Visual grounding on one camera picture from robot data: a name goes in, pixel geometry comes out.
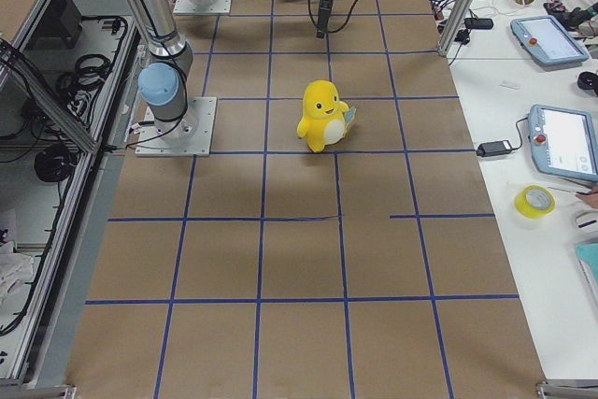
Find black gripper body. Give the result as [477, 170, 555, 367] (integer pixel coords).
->
[316, 0, 334, 39]

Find person's hand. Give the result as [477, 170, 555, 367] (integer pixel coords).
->
[576, 187, 598, 209]

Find yellow plush penguin toy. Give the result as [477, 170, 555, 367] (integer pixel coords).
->
[296, 80, 356, 153]

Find far blue teach pendant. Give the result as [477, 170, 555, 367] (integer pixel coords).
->
[510, 16, 589, 66]

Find blue teach pendant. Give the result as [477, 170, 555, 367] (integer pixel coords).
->
[528, 105, 597, 182]
[510, 16, 589, 66]

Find black power adapter brick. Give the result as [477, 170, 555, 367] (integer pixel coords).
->
[476, 140, 513, 157]

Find near blue teach pendant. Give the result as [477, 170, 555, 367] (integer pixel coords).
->
[528, 105, 597, 182]

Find yellow tape roll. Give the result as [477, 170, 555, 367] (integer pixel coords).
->
[514, 185, 556, 220]

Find white computer mouse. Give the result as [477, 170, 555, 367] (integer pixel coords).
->
[575, 211, 598, 234]

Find teal notebook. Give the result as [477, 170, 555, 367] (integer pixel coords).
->
[575, 243, 598, 304]

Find white crumpled cloth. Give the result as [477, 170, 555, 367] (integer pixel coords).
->
[0, 209, 35, 311]

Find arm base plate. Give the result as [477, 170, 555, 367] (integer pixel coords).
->
[135, 97, 217, 157]
[174, 0, 232, 16]

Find black coiled cables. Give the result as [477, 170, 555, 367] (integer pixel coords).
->
[55, 53, 113, 106]

